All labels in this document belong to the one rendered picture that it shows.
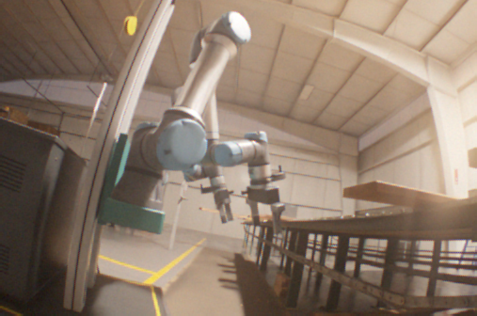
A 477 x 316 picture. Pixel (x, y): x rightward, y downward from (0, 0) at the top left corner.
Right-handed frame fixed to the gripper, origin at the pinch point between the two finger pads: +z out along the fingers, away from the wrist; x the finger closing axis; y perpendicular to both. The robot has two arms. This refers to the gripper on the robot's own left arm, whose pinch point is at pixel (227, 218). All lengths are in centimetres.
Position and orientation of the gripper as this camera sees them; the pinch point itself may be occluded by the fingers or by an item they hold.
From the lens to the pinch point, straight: 129.4
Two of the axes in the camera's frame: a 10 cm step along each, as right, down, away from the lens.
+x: -2.7, 3.9, 8.8
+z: 2.5, 9.1, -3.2
